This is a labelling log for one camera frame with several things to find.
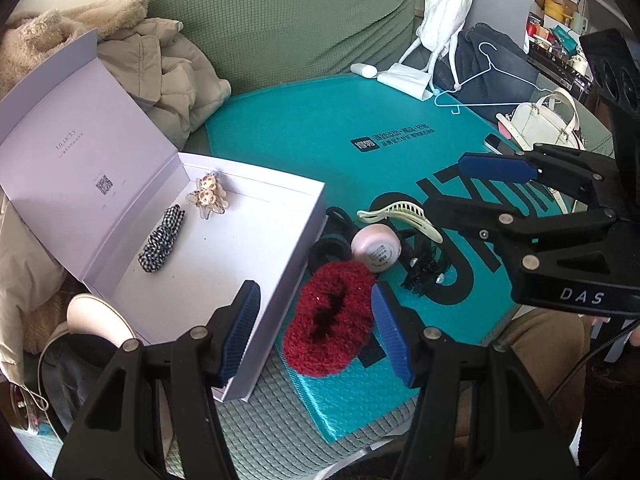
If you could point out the dark jeans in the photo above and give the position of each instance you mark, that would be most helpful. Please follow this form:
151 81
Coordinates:
472 55

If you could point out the person's right hand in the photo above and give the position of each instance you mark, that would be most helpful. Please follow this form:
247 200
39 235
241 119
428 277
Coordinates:
635 335

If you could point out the black pearl hair clip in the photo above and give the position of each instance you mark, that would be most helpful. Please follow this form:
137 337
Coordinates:
425 267

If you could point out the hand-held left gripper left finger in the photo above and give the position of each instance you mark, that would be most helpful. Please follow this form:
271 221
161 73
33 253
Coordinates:
242 332

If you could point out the lavender gift box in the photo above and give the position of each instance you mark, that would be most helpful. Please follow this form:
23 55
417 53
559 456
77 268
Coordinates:
225 260

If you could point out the smartphone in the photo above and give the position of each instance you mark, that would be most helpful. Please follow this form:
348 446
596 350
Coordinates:
497 144

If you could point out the cream puffer coat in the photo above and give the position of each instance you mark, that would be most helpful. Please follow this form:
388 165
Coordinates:
25 280

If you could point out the black white checkered scrunchie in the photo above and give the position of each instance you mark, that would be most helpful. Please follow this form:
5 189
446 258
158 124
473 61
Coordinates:
160 240

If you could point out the bear hair clip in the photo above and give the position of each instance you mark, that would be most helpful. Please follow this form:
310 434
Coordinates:
207 195

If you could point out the pale green cup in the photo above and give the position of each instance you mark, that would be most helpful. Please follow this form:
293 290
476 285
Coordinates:
580 24

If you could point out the white tube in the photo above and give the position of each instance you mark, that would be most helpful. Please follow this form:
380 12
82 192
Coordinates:
362 70

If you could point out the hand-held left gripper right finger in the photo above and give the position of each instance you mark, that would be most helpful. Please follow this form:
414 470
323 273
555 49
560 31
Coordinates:
392 337

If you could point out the pink round compact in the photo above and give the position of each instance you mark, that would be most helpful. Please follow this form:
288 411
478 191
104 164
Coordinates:
372 245

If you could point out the cream hair claw clip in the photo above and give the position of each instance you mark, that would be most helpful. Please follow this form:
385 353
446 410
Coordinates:
410 212

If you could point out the pale blue clothes hanger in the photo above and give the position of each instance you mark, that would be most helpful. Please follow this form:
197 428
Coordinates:
487 67

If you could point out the grey chair back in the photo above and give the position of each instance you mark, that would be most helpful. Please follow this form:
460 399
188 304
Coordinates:
505 5

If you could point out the yellow container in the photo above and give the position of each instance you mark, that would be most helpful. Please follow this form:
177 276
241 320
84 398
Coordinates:
555 7

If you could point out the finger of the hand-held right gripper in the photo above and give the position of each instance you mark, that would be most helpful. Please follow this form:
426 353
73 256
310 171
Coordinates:
505 225
495 166

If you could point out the white garment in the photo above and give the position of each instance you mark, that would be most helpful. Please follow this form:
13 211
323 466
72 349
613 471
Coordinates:
450 0

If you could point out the white handbag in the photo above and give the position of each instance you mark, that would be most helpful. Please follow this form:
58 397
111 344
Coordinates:
540 125

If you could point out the beige padded jacket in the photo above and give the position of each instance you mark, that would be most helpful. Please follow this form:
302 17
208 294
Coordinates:
170 75

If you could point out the white folded packet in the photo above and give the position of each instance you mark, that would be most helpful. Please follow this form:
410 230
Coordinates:
405 80

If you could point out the khaki trouser leg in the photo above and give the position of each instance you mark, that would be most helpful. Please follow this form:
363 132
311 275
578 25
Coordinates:
545 345

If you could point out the teal bubble mailer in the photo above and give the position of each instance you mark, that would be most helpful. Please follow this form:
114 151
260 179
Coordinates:
310 135

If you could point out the cream fluffy coat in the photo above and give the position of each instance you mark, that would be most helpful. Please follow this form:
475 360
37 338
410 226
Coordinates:
45 30

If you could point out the red fluffy scrunchie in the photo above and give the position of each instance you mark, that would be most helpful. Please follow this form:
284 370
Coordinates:
345 305

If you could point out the cluttered shelf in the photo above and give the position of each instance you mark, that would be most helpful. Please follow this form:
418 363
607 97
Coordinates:
555 45

